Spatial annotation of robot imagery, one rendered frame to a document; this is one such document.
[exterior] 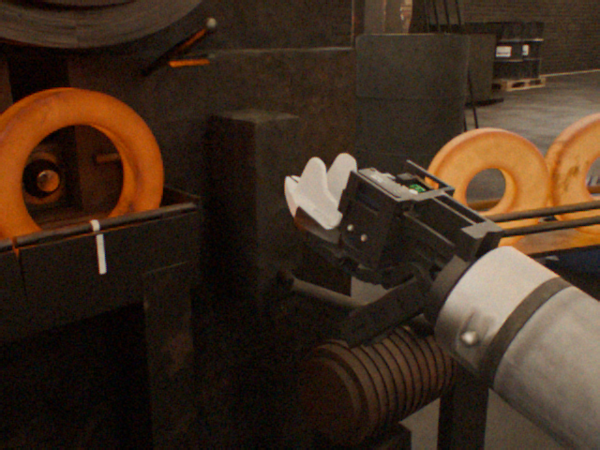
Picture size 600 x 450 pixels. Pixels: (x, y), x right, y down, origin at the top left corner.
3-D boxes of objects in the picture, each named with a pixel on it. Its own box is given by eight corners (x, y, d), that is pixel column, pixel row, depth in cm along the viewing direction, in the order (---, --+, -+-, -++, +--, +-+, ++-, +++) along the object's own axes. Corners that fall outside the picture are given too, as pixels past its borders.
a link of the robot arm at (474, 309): (532, 360, 50) (457, 403, 44) (481, 322, 53) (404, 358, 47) (582, 264, 45) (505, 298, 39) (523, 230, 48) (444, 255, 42)
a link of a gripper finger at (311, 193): (299, 134, 59) (368, 180, 53) (286, 190, 61) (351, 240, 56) (273, 137, 57) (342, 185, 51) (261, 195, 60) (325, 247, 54)
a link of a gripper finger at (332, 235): (324, 198, 58) (393, 247, 53) (320, 215, 59) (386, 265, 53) (284, 206, 55) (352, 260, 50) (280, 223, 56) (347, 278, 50)
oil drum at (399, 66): (328, 198, 360) (330, 32, 335) (397, 182, 398) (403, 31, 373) (412, 220, 318) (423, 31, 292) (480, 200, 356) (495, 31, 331)
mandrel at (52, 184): (-22, 178, 82) (-27, 143, 81) (14, 172, 85) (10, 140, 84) (30, 203, 70) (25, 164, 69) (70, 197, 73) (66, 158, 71)
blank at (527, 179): (418, 135, 79) (427, 139, 76) (540, 119, 81) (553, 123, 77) (424, 252, 84) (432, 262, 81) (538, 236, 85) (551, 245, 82)
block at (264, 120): (209, 288, 88) (201, 111, 81) (255, 274, 93) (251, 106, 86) (258, 312, 80) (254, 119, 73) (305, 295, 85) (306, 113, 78)
